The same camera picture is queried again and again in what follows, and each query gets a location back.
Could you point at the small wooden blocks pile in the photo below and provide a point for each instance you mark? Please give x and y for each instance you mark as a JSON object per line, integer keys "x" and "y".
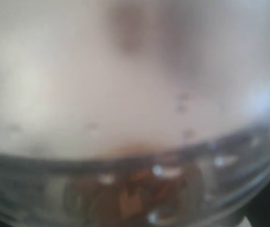
{"x": 135, "y": 199}

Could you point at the clear measuring glass jar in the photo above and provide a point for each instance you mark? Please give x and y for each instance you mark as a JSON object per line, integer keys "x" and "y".
{"x": 132, "y": 113}

